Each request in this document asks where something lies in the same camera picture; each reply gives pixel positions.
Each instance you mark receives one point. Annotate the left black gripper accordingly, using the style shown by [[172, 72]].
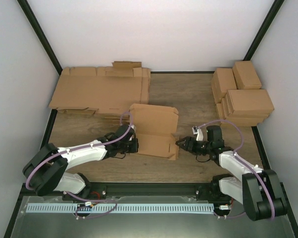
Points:
[[134, 148]]

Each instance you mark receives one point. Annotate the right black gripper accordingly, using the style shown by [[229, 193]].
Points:
[[189, 141]]

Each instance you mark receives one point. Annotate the brown cardboard paper box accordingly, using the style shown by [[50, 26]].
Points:
[[156, 127]]

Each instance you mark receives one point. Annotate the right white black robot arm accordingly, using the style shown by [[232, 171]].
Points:
[[258, 190]]

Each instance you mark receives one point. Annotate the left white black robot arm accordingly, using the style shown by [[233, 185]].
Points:
[[47, 170]]

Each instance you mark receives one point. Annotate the folded cardboard box front top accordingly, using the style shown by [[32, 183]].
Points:
[[249, 102]]

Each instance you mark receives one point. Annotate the folded cardboard box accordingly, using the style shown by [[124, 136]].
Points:
[[249, 102], [222, 81], [237, 121], [245, 75]]

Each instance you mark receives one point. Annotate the folded cardboard box front bottom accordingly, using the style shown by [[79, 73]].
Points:
[[237, 121]]

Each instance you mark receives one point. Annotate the folded cardboard box back left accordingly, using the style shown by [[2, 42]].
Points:
[[222, 81]]

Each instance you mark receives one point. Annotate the folded cardboard box back right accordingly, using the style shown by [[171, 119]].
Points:
[[245, 75]]

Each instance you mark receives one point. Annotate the stack of flat cardboard sheets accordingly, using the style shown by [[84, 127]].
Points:
[[101, 90]]

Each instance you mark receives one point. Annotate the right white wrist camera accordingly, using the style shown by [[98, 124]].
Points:
[[198, 133]]

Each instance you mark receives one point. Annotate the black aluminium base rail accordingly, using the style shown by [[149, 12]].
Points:
[[200, 191]]

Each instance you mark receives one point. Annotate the light blue slotted cable duct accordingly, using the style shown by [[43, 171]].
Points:
[[198, 208]]

